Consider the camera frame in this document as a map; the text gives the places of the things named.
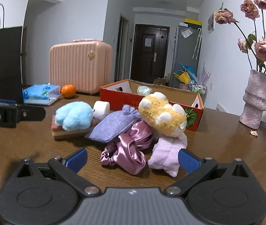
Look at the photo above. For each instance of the purple fabric pouch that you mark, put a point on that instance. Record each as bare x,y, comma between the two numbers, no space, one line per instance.
114,124

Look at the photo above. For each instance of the wire cart with bottles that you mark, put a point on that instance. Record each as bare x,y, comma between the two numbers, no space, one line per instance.
192,86

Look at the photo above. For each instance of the pink ribbed suitcase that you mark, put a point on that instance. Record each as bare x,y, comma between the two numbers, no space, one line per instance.
84,63

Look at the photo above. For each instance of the dried pink roses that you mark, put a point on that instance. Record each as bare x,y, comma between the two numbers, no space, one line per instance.
254,42

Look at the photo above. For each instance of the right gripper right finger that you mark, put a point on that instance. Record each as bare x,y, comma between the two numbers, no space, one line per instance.
197,169

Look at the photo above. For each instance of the pink layered sponge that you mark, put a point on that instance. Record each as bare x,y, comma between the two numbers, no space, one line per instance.
59,133

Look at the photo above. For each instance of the fallen rose petal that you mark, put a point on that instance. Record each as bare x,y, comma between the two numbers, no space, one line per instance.
254,133

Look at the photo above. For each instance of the crinkled clear plastic bag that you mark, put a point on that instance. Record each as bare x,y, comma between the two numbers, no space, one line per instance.
144,90

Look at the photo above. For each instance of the grey refrigerator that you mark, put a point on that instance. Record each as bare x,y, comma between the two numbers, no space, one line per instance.
186,50

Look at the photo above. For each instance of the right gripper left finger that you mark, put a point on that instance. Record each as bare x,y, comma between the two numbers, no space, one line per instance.
66,169

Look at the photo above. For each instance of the black paper shopping bag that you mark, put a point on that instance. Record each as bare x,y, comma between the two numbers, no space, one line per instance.
11,85

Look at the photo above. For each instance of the blue wet wipes pack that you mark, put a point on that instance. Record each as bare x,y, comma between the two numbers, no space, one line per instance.
41,94

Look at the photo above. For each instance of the lilac fluffy towel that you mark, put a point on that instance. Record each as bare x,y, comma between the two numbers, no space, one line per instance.
165,154

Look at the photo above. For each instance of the yellow bag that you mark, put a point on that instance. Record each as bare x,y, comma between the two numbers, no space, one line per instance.
183,78

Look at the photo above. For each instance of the light blue plush toy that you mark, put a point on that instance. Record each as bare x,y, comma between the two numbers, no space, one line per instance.
74,116

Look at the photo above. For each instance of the purple satin scrunchie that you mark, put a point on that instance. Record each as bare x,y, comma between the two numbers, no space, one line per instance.
126,150

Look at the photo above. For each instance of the red cardboard pumpkin box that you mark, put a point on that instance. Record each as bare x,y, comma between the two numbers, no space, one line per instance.
124,92

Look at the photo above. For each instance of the yellow white plush toy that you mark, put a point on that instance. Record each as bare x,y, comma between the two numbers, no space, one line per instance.
169,120

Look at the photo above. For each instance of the dark entrance door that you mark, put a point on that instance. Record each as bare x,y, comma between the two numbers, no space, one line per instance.
149,55

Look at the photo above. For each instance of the orange fruit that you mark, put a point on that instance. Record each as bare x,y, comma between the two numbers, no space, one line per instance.
68,91

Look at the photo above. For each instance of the pink textured vase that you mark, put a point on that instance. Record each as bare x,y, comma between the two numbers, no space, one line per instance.
255,100

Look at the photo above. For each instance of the white cylinder sponge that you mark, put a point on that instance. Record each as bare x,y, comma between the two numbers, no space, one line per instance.
101,110

